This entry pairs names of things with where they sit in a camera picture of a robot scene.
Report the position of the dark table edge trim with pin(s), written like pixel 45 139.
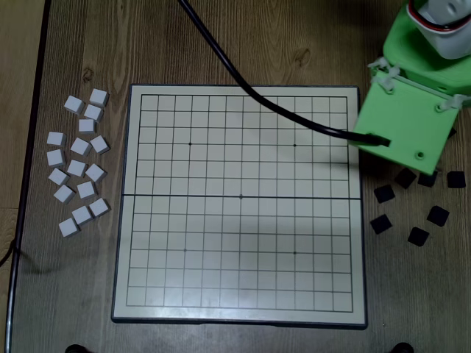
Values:
pixel 28 147

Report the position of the white gridded go board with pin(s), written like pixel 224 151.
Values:
pixel 221 239

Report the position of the green camera mount box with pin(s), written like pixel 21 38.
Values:
pixel 404 121

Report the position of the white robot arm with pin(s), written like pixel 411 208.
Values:
pixel 449 40

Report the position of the white zip tie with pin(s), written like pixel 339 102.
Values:
pixel 380 66
pixel 452 102
pixel 386 82

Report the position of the black stand foot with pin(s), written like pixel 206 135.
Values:
pixel 75 349
pixel 403 349

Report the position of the white cube stone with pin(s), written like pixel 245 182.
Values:
pixel 56 138
pixel 95 172
pixel 74 104
pixel 93 112
pixel 100 144
pixel 98 97
pixel 58 177
pixel 64 193
pixel 81 215
pixel 87 125
pixel 99 207
pixel 86 189
pixel 56 157
pixel 80 146
pixel 76 167
pixel 68 227

